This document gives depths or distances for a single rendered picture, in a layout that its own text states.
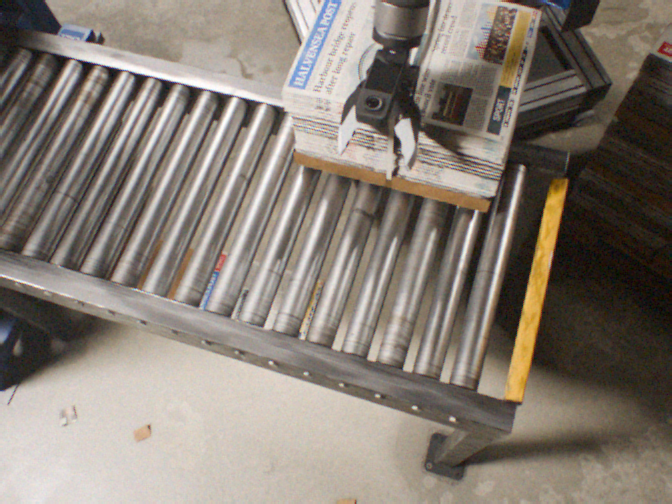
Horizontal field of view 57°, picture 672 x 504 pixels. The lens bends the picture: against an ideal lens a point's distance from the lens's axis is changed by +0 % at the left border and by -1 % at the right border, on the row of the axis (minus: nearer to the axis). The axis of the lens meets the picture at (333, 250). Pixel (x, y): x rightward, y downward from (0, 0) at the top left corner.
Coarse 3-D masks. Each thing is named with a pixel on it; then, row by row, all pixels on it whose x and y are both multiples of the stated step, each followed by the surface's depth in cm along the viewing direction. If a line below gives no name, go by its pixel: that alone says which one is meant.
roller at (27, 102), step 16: (48, 64) 138; (32, 80) 136; (48, 80) 138; (16, 96) 135; (32, 96) 135; (16, 112) 133; (32, 112) 135; (0, 128) 131; (16, 128) 132; (0, 144) 130; (16, 144) 133; (0, 160) 130
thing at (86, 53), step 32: (0, 32) 142; (32, 32) 141; (64, 64) 141; (96, 64) 137; (128, 64) 136; (160, 64) 135; (224, 96) 132; (256, 96) 130; (512, 160) 121; (544, 160) 120; (544, 192) 127
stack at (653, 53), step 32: (640, 96) 136; (608, 128) 150; (608, 160) 159; (640, 160) 151; (576, 192) 179; (608, 192) 170; (576, 224) 190; (640, 224) 172; (608, 256) 194; (640, 256) 183
